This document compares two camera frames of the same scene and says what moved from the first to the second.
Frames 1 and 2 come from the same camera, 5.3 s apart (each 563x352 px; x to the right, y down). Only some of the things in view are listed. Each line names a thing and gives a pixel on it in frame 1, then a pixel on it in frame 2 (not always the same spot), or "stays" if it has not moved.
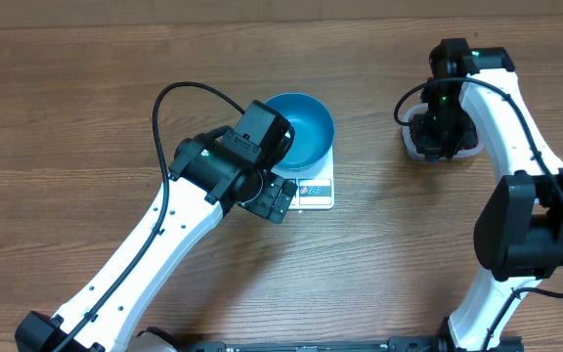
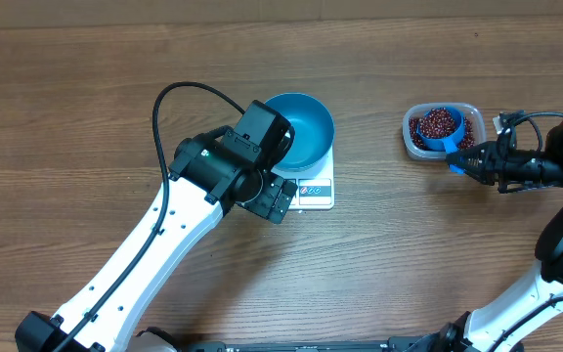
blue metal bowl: [314, 130] stays
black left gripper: [267, 205] stays
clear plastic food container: [416, 154] stays
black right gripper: [430, 147] to [491, 160]
